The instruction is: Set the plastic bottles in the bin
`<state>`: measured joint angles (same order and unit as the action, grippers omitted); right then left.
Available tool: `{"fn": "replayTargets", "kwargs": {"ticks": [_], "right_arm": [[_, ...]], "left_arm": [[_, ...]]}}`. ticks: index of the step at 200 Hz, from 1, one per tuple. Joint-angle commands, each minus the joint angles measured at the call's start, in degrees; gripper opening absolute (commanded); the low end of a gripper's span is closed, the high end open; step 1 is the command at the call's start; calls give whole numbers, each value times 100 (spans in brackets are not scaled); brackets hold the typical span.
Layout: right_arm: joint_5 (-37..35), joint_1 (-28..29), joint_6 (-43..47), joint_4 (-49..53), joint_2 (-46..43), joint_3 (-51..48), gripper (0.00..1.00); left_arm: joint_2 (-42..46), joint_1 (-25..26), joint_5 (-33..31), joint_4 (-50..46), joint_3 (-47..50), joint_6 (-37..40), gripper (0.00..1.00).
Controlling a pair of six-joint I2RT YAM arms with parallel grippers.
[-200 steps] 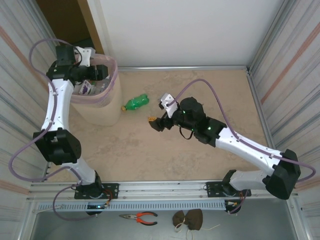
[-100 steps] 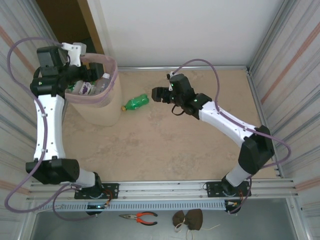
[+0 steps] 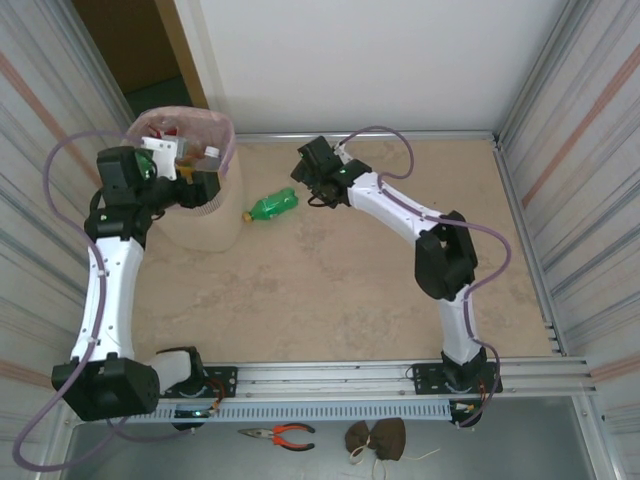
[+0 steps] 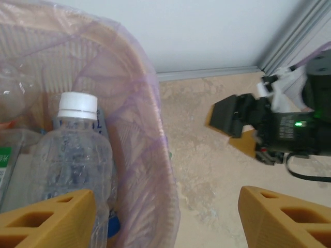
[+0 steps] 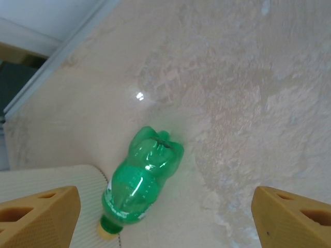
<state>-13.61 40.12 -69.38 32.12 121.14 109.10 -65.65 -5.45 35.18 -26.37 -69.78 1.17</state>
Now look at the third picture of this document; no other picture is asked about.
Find beige plastic waste bin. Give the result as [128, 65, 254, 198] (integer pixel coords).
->
[123, 106, 247, 252]

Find green bottle yellow cap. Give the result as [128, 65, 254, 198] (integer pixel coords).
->
[241, 186, 302, 223]

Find brown wooden door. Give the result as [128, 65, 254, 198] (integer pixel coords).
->
[72, 0, 206, 99]

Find aluminium back frame rail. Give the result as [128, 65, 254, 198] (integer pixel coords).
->
[234, 130, 501, 145]

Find aluminium side frame rail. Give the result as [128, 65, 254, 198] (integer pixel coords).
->
[492, 133, 569, 359]

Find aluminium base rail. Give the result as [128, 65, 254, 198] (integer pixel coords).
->
[154, 355, 599, 401]

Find black left mount plate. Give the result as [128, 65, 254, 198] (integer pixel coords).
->
[149, 366, 239, 400]

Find black mount plate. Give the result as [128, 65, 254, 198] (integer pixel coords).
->
[149, 366, 239, 400]
[410, 362, 501, 396]

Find red orange wires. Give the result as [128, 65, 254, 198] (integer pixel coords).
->
[207, 377, 227, 417]

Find black right mount plate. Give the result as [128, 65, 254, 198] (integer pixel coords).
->
[410, 362, 501, 396]

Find white slotted cable duct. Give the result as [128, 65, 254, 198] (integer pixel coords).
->
[149, 399, 454, 424]

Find orange handled pliers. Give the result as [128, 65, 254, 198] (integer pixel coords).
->
[238, 423, 317, 451]

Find brown cloth bag with string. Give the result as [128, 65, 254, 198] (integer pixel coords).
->
[344, 417, 441, 479]

